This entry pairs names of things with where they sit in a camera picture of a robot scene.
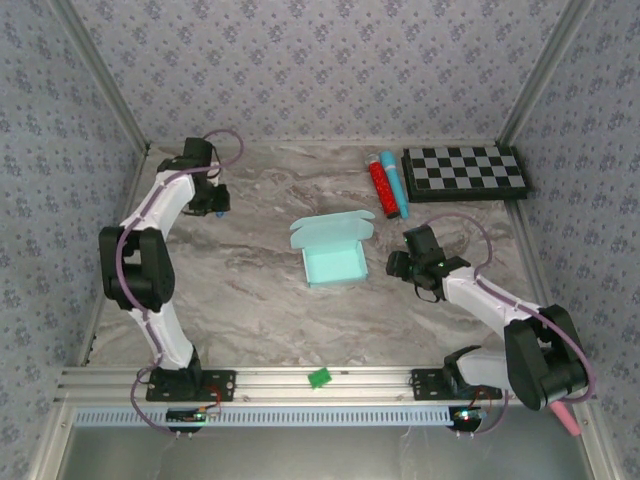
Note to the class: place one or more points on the light blue paper box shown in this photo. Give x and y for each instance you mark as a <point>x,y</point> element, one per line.
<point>332,260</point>

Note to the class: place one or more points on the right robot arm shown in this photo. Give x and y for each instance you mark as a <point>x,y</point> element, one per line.
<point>540,360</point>

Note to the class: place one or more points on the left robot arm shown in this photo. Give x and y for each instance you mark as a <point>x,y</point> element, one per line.
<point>150,215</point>

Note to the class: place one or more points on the red glitter toy microphone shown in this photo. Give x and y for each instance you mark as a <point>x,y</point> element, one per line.
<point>382,190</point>

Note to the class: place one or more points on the cyan toy microphone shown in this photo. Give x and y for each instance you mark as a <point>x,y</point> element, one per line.
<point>395,185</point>

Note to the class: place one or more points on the black grey chessboard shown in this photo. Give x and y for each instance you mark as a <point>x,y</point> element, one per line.
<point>465,170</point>

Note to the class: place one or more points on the green plastic block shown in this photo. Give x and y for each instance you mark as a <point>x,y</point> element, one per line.
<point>319,378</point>

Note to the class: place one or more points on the grey metal panel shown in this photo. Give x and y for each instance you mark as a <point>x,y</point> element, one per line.
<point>320,455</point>

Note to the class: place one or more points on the pink toy microphone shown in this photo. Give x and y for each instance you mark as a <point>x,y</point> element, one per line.
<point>567,420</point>

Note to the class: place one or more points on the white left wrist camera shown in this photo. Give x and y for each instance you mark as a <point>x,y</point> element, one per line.
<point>214,175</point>

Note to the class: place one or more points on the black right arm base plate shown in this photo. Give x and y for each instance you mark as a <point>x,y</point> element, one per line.
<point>425,385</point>

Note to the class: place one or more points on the aluminium mounting rail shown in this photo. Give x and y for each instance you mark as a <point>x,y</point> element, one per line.
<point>360,387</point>

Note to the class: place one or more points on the aluminium frame post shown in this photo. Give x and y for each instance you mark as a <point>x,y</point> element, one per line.
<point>541,75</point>
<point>106,75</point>

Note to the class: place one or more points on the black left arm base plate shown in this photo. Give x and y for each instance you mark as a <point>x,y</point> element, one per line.
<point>225,385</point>

